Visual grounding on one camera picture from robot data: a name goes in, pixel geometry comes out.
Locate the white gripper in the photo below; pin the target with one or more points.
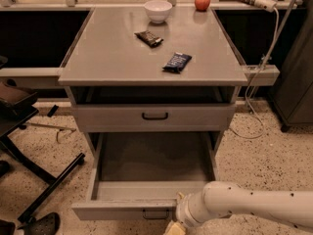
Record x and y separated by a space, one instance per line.
183 210

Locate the grey drawer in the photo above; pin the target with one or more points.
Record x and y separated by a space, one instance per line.
137 175
153 117

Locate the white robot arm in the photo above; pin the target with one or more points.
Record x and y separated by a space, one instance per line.
219 199

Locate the grey top drawer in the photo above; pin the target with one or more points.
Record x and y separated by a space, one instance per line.
153 117

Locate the grey drawer cabinet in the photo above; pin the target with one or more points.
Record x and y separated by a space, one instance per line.
110 65

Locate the blue snack packet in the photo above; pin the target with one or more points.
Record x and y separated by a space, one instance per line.
177 62

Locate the dark cabinet at right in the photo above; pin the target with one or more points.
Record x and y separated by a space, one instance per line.
292 94

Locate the dark brown snack packet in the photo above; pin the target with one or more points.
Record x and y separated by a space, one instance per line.
149 38

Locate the white bowl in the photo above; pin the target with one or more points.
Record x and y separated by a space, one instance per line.
157 10

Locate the red apple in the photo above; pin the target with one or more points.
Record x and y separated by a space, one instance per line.
202 5

